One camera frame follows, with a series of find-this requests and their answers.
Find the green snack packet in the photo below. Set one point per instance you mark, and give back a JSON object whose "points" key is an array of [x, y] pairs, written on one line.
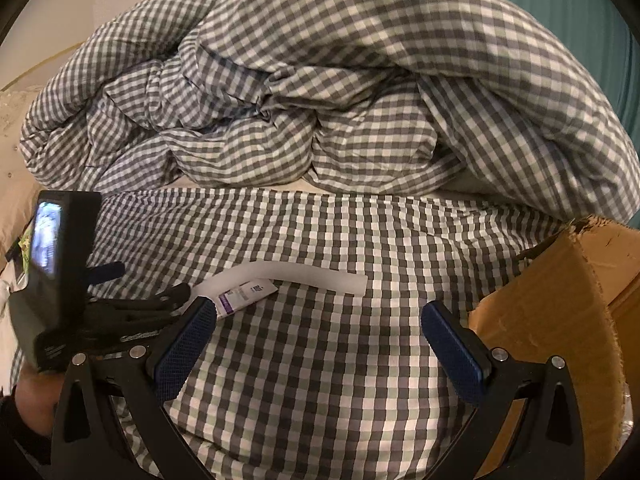
{"points": [[22, 255]]}

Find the teal curtain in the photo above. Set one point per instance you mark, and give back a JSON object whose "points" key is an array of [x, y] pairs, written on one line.
{"points": [[575, 10]]}

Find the cream tufted headboard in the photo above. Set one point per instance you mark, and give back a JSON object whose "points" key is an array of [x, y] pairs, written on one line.
{"points": [[10, 125]]}

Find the brown cardboard box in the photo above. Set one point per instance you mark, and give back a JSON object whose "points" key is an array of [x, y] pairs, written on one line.
{"points": [[550, 310]]}

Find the beige pillow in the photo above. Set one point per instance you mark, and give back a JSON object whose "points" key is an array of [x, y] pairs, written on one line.
{"points": [[15, 210]]}

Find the grey checked duvet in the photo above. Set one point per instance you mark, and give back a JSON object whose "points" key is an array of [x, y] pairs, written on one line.
{"points": [[325, 85]]}

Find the white paper strip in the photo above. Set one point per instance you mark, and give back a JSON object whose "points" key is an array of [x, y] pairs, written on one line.
{"points": [[320, 282]]}

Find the grey checked bed sheet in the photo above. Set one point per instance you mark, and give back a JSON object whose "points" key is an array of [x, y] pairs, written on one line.
{"points": [[325, 360]]}

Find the white tube purple label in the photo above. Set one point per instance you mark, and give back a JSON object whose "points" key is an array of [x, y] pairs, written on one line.
{"points": [[240, 297]]}

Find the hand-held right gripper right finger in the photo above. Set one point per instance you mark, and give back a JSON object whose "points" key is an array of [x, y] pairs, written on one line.
{"points": [[450, 355]]}

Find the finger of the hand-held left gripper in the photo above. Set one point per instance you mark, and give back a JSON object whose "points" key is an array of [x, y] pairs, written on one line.
{"points": [[107, 271], [167, 295]]}

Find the person's left hand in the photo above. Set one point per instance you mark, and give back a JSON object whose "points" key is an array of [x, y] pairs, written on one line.
{"points": [[35, 395]]}

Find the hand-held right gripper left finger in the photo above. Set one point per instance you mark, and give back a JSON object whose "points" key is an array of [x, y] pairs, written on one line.
{"points": [[185, 350]]}

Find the person's left forearm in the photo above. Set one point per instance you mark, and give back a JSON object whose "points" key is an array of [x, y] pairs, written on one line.
{"points": [[20, 440]]}

